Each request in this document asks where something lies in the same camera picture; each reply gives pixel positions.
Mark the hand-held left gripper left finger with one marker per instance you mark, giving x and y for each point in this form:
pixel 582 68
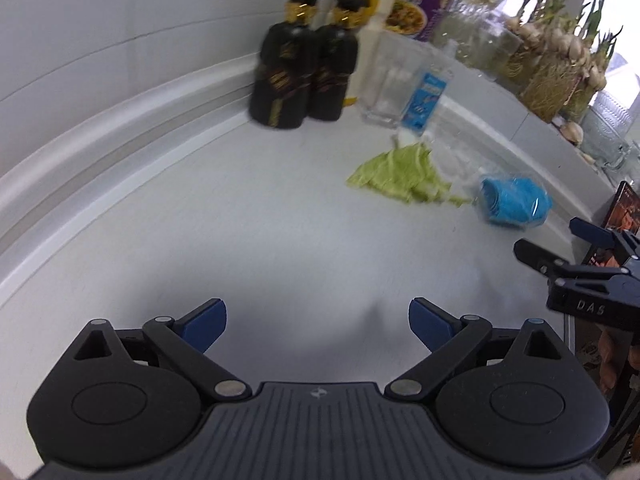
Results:
pixel 205 325

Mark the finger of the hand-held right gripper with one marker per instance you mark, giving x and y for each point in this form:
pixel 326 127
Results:
pixel 540 256
pixel 592 232

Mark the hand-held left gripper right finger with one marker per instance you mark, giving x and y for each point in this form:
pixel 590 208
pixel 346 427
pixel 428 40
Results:
pixel 430 325

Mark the blue plastic bag roll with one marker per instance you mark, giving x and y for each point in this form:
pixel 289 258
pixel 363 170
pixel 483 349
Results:
pixel 515 200

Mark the green cabbage leaf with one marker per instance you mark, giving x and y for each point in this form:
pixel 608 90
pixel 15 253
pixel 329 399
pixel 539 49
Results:
pixel 400 175

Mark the person's right hand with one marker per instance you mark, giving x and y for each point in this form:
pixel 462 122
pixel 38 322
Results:
pixel 611 360

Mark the smartphone with lit screen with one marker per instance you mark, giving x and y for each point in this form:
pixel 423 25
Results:
pixel 625 207

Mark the loose garlic bulb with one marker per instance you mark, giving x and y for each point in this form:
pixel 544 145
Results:
pixel 572 131

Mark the clear glass mug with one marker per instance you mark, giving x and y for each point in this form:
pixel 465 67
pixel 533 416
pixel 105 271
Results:
pixel 607 125

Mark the jar of sprouting garlic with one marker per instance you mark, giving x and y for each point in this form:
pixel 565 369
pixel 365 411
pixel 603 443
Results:
pixel 555 90
pixel 525 60

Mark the small spray bottle blue label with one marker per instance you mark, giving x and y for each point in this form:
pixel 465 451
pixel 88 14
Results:
pixel 425 100

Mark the white backsplash strip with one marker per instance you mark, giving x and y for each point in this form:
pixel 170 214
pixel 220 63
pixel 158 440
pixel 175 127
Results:
pixel 100 145

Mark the window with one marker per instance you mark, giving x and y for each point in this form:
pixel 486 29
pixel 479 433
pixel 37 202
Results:
pixel 620 10

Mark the clear drinking glass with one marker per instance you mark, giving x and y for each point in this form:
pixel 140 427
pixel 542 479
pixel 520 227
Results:
pixel 390 85

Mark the glass vase with garlic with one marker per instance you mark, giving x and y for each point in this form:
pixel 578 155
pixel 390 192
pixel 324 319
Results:
pixel 470 25

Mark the black bottle with gold neck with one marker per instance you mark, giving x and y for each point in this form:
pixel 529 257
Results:
pixel 332 70
pixel 280 75

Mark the purple instant noodle cup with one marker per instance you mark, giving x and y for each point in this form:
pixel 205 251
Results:
pixel 410 15

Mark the white bottle with yellow cap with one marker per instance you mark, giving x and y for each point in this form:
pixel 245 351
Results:
pixel 382 20

